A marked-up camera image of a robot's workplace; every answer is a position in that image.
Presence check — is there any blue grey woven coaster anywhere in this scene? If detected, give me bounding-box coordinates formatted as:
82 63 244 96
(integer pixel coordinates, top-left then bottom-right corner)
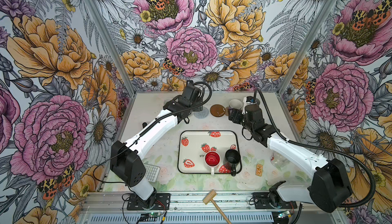
194 109 209 119

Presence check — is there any purple white mug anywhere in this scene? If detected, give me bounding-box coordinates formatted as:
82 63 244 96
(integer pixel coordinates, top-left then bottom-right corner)
229 99 243 110

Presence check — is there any glossy brown round coaster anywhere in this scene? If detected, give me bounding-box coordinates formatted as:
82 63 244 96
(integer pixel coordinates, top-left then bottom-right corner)
210 104 226 118

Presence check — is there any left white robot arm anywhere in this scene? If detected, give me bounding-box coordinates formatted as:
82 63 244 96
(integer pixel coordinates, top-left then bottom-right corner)
109 81 213 208

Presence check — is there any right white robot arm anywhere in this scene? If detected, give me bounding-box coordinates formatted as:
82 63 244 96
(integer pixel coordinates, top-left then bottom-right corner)
229 96 353 213

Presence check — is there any black mug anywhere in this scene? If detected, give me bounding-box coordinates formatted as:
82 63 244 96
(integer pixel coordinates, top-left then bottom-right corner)
224 149 241 177

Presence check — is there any strawberry print serving tray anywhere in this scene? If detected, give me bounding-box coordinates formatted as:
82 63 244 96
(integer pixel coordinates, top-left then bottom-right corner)
177 130 243 177

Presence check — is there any small orange biscuit block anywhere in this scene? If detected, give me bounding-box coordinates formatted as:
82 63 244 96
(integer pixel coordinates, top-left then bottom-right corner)
255 163 263 177

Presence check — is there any red interior white mug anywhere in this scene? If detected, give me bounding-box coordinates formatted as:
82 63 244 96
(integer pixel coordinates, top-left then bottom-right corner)
204 151 221 176

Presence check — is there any white calculator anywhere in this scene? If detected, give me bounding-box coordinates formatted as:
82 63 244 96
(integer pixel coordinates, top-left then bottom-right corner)
144 164 160 183

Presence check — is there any wooden mallet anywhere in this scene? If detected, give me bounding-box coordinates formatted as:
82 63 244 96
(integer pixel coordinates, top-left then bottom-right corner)
203 190 232 224

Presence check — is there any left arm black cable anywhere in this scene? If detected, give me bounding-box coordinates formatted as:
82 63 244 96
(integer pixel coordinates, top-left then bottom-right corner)
91 81 213 185

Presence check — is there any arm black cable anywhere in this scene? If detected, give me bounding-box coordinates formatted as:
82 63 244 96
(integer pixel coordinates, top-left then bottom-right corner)
91 81 213 185
253 88 376 224

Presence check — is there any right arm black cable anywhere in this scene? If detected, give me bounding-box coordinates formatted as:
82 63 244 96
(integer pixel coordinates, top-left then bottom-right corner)
253 88 376 224

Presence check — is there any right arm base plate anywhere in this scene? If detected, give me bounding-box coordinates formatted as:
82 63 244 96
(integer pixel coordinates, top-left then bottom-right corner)
250 192 297 209

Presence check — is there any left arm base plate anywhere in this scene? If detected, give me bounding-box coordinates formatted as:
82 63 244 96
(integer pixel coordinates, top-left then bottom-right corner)
127 193 171 211

